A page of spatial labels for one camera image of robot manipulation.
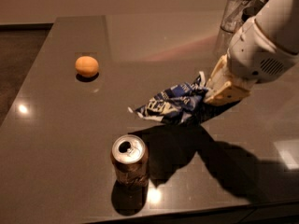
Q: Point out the clear glass cup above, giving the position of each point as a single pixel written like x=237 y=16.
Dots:
x=232 y=15

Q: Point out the black lidded snack jar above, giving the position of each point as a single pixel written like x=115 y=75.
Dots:
x=252 y=10

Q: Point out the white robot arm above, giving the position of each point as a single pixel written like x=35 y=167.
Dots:
x=279 y=22

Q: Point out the blue chip bag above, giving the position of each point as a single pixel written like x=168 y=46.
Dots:
x=176 y=104

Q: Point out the orange soda can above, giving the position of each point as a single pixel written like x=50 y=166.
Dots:
x=130 y=156

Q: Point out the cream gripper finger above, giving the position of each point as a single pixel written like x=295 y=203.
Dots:
x=221 y=76
x=226 y=94

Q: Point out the orange fruit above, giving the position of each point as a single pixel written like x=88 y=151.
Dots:
x=86 y=66

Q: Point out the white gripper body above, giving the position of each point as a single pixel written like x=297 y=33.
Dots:
x=254 y=57

